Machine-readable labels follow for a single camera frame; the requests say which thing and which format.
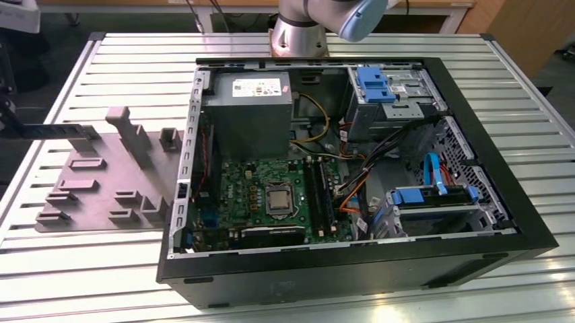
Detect RAM stick in slot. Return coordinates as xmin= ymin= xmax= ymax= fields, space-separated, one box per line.
xmin=313 ymin=157 xmax=337 ymax=234

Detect grey parts rack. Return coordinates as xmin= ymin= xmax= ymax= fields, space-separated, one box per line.
xmin=34 ymin=106 xmax=188 ymax=234

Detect grey power supply unit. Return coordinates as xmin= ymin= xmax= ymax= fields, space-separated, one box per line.
xmin=201 ymin=70 xmax=296 ymax=159

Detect green motherboard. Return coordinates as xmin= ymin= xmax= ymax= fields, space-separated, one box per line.
xmin=192 ymin=156 xmax=356 ymax=250

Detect CPU socket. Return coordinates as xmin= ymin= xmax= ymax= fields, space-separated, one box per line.
xmin=263 ymin=182 xmax=300 ymax=218

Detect silver CPU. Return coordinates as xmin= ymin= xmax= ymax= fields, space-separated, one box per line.
xmin=268 ymin=191 xmax=292 ymax=211

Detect black graphics card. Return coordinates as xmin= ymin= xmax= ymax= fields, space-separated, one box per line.
xmin=228 ymin=224 xmax=307 ymax=250

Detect blue drive bay latch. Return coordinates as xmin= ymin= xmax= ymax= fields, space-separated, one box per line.
xmin=356 ymin=66 xmax=399 ymax=104

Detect black open PC case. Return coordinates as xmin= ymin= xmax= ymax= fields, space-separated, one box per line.
xmin=155 ymin=56 xmax=560 ymax=309

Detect metal drive cage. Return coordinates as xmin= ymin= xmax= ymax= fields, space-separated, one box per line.
xmin=345 ymin=65 xmax=449 ymax=142

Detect hard disk in blue carrier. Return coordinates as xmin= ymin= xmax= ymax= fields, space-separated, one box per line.
xmin=388 ymin=186 xmax=480 ymax=208

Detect wooden cabinet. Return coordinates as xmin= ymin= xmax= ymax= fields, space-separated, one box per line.
xmin=487 ymin=0 xmax=575 ymax=77

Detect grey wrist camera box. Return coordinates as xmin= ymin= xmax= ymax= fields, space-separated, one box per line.
xmin=0 ymin=0 xmax=41 ymax=34

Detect yellow and black wires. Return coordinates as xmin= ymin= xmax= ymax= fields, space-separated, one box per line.
xmin=289 ymin=93 xmax=331 ymax=149

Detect orange wire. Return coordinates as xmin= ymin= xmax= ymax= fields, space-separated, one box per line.
xmin=339 ymin=193 xmax=360 ymax=215

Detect black cable bundle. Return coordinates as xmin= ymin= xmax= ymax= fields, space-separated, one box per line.
xmin=335 ymin=116 xmax=439 ymax=194

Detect blue flat wire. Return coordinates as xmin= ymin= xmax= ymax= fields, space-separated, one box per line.
xmin=423 ymin=151 xmax=449 ymax=195

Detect wooden desk white frame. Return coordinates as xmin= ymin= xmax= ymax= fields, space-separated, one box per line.
xmin=37 ymin=0 xmax=477 ymax=34

